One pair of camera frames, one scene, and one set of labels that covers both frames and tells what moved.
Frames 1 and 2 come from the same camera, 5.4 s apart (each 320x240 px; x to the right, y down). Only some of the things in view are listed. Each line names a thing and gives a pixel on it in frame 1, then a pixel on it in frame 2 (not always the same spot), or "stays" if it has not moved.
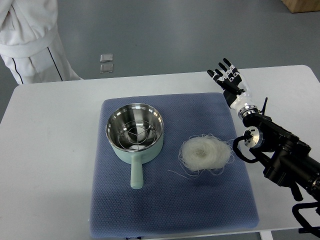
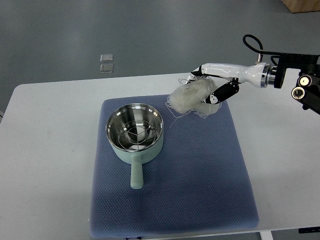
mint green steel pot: x=135 y=132 stays
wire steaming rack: x=137 y=135 stays
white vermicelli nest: x=205 y=153 → x=188 y=97
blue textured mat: x=171 y=203 stays
